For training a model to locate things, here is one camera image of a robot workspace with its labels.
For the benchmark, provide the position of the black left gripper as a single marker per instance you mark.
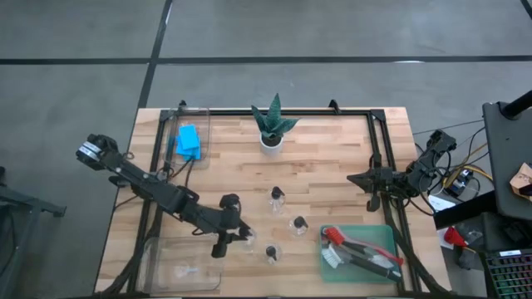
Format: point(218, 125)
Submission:
point(224, 224)

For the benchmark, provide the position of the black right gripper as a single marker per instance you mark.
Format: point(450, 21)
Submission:
point(390, 182)

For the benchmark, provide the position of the clear pump soap bottle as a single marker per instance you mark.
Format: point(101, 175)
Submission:
point(252, 243)
point(271, 251)
point(299, 223)
point(276, 193)

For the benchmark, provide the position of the red headed dish brush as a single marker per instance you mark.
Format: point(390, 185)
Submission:
point(334, 236)

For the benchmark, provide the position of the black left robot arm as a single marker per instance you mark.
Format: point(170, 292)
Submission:
point(137, 180)

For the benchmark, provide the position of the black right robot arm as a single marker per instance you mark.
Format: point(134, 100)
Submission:
point(432, 153)

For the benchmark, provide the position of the green plastic tray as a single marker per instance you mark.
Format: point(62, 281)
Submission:
point(374, 236)

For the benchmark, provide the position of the wide clear plastic bin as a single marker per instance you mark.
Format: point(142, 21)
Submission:
point(174, 270)

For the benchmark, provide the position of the white paper sheet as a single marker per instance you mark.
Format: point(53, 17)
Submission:
point(441, 204)

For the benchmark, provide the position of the black clamp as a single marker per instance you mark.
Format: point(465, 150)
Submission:
point(182, 103)
point(334, 106)

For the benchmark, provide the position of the thin red white brush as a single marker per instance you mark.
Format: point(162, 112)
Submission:
point(399, 261)

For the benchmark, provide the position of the snake plant in white pot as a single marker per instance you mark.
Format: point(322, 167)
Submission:
point(272, 148)

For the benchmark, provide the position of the blue black power box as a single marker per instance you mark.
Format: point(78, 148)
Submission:
point(462, 182)

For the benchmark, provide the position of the red funnel shaped object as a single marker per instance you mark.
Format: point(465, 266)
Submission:
point(454, 237)

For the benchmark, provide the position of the narrow clear plastic bin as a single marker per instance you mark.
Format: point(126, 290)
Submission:
point(203, 124)

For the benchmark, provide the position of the brown cardboard box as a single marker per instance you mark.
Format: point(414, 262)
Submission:
point(523, 182)

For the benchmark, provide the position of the backlit keyboard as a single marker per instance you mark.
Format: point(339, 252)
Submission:
point(511, 276)

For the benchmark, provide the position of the grey metal stand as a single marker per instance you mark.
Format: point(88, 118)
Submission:
point(25, 205)

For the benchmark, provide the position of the black metal table frame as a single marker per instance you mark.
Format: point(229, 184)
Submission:
point(324, 112)

